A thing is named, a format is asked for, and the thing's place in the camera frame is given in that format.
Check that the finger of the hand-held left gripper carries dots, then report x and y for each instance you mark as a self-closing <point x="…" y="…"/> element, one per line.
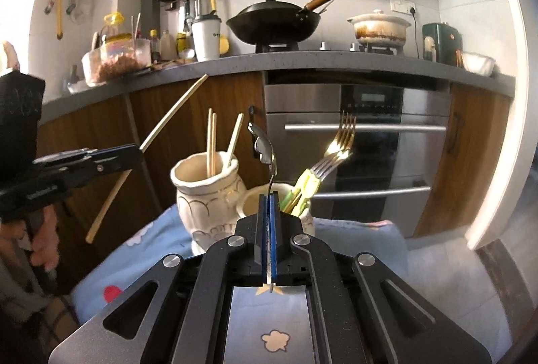
<point x="105" y="172"/>
<point x="113" y="153"/>

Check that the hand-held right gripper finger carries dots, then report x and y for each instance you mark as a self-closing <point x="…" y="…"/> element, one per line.
<point x="274" y="238"/>
<point x="264" y="238"/>

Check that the white ceramic double utensil holder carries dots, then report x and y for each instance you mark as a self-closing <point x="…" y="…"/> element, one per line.
<point x="206" y="200"/>

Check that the silver metal spoon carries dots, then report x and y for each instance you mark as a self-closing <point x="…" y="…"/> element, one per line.
<point x="264" y="149"/>

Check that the silver metal fork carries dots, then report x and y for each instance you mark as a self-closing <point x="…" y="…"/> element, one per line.
<point x="332" y="166"/>

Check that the person's left hand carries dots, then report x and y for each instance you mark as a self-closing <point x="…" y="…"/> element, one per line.
<point x="46" y="242"/>

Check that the small clear food container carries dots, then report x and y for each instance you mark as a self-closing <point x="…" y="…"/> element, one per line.
<point x="94" y="69"/>

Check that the blue printed blanket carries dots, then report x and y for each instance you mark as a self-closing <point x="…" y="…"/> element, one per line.
<point x="138" y="259"/>

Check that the large clear food container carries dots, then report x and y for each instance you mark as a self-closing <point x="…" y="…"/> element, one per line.
<point x="126" y="55"/>

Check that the dark sauce bottle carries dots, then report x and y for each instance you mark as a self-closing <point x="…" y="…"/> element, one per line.
<point x="155" y="48"/>

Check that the clear plastic bottle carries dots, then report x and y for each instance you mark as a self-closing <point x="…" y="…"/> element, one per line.
<point x="168" y="46"/>

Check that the oil bottle yellow cap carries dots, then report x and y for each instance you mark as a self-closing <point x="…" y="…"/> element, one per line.
<point x="115" y="27"/>

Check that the gold metal fork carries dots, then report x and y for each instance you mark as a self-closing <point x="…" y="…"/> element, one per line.
<point x="346" y="132"/>

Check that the yellow seasoning bottle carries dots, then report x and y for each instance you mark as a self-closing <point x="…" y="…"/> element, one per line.
<point x="181" y="44"/>

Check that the stainless steel built-in oven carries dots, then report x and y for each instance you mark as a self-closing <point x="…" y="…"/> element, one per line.
<point x="378" y="145"/>

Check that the white tumbler black lid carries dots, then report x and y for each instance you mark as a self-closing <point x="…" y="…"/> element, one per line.
<point x="206" y="38"/>

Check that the yellow round object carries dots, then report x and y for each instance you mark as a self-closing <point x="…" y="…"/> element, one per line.
<point x="224" y="45"/>

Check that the grey vertical pipe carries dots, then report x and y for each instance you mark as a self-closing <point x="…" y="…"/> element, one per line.
<point x="150" y="2"/>

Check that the hanging kitchen tools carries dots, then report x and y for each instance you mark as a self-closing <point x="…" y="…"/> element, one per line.
<point x="195" y="13"/>

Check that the plaid cloth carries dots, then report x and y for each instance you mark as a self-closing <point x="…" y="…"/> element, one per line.
<point x="38" y="326"/>

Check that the gas stove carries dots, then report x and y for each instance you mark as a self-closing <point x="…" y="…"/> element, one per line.
<point x="328" y="47"/>

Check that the white ceramic casserole pot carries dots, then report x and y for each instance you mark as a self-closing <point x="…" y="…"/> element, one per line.
<point x="380" y="29"/>

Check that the dark green kitchen appliance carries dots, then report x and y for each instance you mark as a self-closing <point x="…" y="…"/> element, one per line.
<point x="441" y="44"/>

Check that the white wall socket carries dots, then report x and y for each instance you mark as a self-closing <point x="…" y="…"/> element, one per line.
<point x="402" y="5"/>

